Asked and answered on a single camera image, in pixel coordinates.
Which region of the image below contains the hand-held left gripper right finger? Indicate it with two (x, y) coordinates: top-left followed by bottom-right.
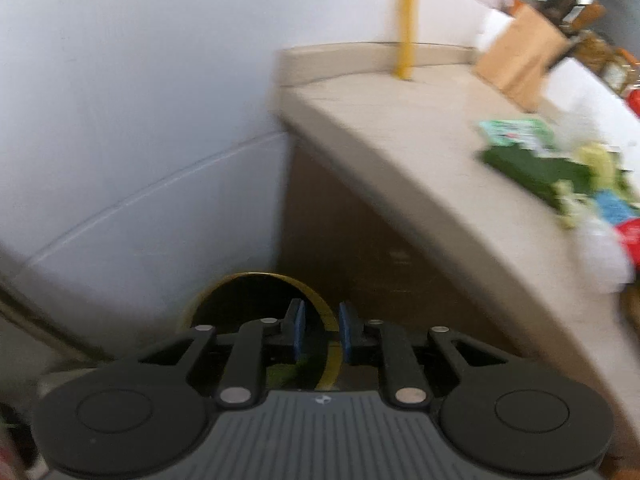
(338, 301), (511, 408)

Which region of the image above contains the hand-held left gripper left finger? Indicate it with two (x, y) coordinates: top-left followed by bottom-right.
(137, 299), (307, 408)

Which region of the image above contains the black yellow rimmed trash bin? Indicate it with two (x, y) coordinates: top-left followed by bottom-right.
(181, 272), (346, 392)

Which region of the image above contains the green carton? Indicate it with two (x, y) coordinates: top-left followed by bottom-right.
(481, 145), (596, 208)

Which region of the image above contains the clear plastic bag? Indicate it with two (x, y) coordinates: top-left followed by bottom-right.
(575, 215), (638, 293)

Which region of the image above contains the red and blue carton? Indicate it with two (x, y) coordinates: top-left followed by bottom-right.
(592, 190), (640, 266)

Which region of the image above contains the green plastic packet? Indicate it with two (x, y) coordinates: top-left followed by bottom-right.
(477, 117), (556, 151)

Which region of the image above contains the wooden cutting board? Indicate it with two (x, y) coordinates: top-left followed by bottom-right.
(620, 290), (640, 336)

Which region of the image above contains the white foam net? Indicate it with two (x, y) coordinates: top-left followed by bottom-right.
(550, 95), (601, 146)

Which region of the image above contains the yellow pipe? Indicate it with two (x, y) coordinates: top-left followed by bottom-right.
(395, 0), (426, 81)

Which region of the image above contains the wooden knife block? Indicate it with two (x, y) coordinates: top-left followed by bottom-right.
(474, 4), (573, 111)

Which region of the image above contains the orange lidded pickle jar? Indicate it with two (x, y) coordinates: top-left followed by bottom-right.
(602, 50), (639, 93)

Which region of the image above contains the dark lidded pickle jar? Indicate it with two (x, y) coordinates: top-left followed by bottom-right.
(575, 32), (618, 68)

